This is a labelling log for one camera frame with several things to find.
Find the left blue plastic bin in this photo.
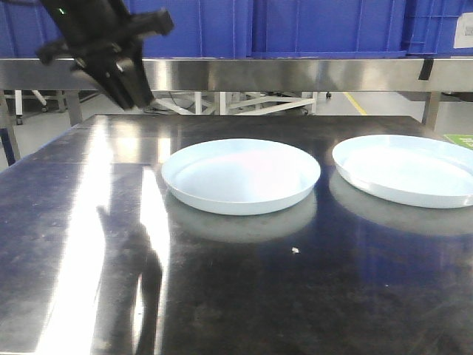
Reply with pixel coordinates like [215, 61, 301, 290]
[1, 1, 61, 58]

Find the right blue plastic bin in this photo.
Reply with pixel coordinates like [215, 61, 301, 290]
[251, 0, 406, 58]

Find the white metal frame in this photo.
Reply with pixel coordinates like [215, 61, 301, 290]
[143, 91, 318, 115]

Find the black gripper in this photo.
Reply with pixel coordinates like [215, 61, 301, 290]
[35, 1, 174, 110]

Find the blue plastic bin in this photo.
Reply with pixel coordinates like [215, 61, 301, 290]
[251, 0, 406, 58]
[1, 1, 61, 58]
[125, 0, 253, 59]

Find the white paper label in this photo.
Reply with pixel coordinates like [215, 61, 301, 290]
[453, 13, 473, 49]

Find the stainless steel shelf rail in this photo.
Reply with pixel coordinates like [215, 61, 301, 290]
[0, 58, 473, 94]

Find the middle blue plastic bin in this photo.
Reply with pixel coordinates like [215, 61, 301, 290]
[125, 0, 253, 59]

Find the black tape strip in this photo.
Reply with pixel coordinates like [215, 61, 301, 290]
[418, 58, 434, 81]

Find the pale blue plate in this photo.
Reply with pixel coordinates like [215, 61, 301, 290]
[332, 135, 472, 209]
[161, 138, 321, 216]

